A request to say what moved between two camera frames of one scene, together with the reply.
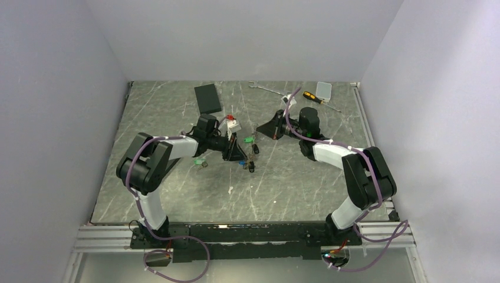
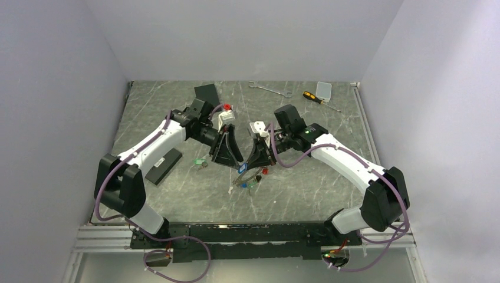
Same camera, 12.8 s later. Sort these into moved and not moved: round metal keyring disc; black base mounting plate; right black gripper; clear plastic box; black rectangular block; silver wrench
Moved: round metal keyring disc; right black gripper
Not moved: clear plastic box; black base mounting plate; silver wrench; black rectangular block
